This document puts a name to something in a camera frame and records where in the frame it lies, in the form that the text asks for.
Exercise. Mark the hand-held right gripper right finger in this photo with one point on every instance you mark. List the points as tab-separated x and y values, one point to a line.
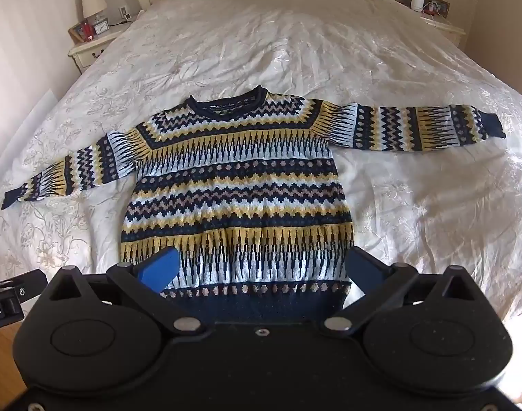
366	272

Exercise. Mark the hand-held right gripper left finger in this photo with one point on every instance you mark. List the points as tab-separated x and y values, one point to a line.
158	267

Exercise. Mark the patterned knit sweater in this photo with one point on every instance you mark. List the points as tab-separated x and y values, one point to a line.
239	197

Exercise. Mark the cream nightstand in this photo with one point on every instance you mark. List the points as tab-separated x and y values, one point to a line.
447	30
96	47

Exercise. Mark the cream embroidered bedspread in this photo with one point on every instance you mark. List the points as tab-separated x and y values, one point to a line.
286	51

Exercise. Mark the small desk clock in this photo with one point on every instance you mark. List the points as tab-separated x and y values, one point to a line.
101	28

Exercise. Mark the small red object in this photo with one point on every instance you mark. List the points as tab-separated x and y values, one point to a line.
88	31

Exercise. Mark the cream table lamp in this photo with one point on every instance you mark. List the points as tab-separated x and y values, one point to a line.
93	2

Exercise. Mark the white cylinder speaker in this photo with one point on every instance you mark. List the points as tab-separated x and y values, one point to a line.
416	2

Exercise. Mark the white wall socket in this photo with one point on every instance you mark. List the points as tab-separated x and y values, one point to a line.
123	11

